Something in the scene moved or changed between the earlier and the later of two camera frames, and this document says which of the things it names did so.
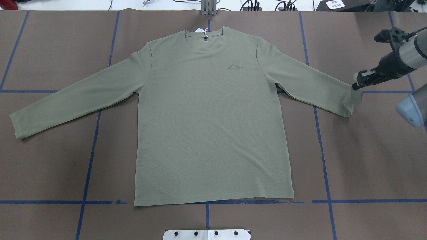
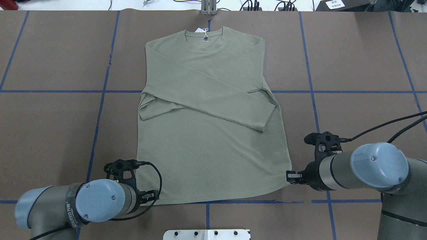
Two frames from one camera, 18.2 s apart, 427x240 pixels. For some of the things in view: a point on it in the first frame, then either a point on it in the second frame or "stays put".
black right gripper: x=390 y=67 to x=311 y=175
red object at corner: x=8 y=5 stays put
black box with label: x=342 y=5 stays put
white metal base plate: x=206 y=234 stays put
